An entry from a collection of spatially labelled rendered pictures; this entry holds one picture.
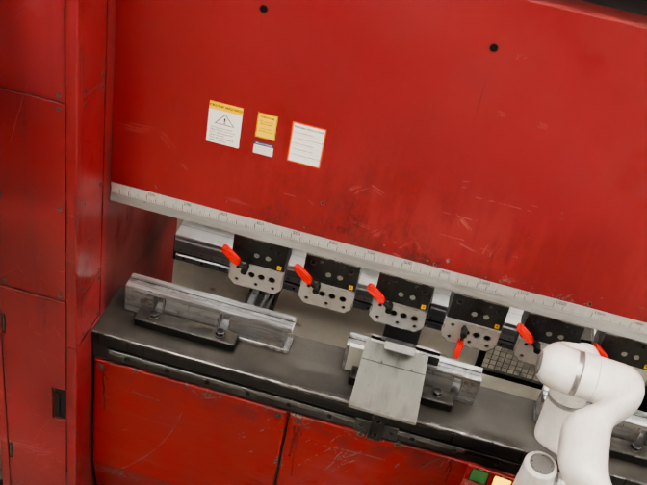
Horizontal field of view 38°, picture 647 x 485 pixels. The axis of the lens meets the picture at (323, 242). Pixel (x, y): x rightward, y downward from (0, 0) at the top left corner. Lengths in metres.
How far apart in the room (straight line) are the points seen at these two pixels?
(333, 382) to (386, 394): 0.23
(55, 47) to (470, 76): 0.92
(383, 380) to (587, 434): 0.75
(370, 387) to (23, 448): 1.14
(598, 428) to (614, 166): 0.62
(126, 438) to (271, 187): 1.03
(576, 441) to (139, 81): 1.31
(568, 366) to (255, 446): 1.15
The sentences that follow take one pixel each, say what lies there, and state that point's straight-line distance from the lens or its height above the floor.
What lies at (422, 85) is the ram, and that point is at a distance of 2.18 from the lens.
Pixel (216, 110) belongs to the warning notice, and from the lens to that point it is 2.33.
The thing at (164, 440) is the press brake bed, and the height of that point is 0.50.
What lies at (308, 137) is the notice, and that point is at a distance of 2.29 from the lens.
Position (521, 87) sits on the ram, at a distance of 2.16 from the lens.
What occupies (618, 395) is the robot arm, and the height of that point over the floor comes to 1.46.
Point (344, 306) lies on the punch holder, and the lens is 2.56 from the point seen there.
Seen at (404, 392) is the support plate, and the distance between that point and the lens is 2.54.
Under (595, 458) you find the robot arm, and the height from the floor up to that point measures 1.44.
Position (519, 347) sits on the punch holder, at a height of 1.14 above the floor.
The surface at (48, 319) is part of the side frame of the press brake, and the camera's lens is 2.65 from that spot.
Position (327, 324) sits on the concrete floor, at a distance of 4.18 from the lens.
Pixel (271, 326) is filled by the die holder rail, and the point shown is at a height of 0.96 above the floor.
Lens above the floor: 2.76
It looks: 37 degrees down
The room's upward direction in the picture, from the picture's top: 11 degrees clockwise
